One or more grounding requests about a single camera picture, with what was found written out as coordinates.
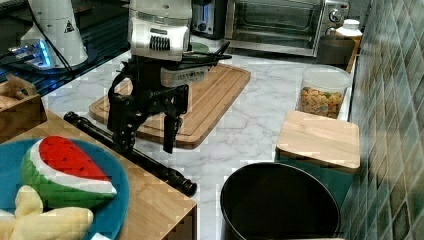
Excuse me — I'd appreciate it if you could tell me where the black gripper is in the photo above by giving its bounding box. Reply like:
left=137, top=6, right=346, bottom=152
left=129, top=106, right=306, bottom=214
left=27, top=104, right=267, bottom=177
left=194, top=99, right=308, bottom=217
left=107, top=54, right=230, bottom=154

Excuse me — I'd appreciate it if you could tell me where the black drawer handle bar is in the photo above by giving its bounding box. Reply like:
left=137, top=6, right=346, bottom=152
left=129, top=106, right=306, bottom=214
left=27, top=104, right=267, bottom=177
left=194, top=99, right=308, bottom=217
left=64, top=111, right=197, bottom=197

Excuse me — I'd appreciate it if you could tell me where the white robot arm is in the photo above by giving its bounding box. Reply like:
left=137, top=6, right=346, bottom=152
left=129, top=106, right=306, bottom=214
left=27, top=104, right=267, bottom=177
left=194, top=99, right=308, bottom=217
left=107, top=0, right=229, bottom=153

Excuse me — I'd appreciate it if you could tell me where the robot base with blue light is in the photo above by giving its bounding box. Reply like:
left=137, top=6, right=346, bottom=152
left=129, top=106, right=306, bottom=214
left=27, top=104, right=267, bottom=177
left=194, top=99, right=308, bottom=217
left=1, top=0, right=88, bottom=71

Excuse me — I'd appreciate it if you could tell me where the wooden cutting board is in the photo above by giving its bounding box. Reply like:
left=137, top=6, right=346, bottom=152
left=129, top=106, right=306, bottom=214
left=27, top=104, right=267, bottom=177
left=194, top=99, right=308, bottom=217
left=89, top=64, right=251, bottom=149

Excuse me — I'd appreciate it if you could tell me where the green plate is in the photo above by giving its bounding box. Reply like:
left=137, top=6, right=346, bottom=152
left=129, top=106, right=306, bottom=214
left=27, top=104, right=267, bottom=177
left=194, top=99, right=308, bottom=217
left=191, top=42, right=209, bottom=53

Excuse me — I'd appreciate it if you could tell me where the plush watermelon slice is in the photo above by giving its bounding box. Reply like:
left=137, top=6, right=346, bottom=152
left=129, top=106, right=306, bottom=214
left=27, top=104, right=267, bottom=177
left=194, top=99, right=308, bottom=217
left=20, top=136, right=117, bottom=208

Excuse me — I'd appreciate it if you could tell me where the black toaster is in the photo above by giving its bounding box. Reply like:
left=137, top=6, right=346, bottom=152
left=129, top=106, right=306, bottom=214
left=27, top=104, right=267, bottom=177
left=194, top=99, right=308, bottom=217
left=191, top=0, right=228, bottom=40

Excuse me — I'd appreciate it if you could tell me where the small wooden crate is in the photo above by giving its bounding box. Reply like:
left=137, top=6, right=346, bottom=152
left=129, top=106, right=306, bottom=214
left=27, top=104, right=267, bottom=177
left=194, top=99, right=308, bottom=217
left=0, top=74, right=47, bottom=143

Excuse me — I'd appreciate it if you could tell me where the black utensil holder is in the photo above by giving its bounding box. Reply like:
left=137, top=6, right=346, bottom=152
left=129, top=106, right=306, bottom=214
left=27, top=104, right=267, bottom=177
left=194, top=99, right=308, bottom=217
left=220, top=162, right=340, bottom=240

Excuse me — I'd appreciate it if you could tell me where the plush banana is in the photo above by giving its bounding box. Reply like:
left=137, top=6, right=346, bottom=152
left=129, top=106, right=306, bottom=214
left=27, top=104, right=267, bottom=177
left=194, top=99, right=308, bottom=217
left=0, top=185, right=94, bottom=240

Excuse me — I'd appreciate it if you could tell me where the silver toaster oven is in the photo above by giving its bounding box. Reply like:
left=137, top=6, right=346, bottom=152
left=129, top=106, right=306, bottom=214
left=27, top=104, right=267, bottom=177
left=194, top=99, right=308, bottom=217
left=225, top=0, right=350, bottom=56

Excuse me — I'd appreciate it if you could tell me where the clear cereal jar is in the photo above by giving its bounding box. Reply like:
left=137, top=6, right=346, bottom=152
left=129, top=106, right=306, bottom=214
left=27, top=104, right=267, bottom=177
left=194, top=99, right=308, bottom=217
left=296, top=65, right=351, bottom=119

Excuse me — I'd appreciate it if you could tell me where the teal canister wooden lid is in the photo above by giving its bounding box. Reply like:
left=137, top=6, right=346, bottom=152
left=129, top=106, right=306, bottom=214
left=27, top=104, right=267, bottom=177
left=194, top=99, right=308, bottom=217
left=275, top=111, right=360, bottom=206

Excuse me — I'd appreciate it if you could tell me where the grey metal cup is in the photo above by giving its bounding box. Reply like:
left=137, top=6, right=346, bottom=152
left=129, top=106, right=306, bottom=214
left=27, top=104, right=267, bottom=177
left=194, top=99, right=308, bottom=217
left=316, top=35, right=355, bottom=65

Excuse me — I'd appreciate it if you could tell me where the white cap bottle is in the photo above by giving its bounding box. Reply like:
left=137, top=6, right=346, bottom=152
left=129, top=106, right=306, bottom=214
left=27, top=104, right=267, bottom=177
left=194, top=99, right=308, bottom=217
left=335, top=19, right=363, bottom=73

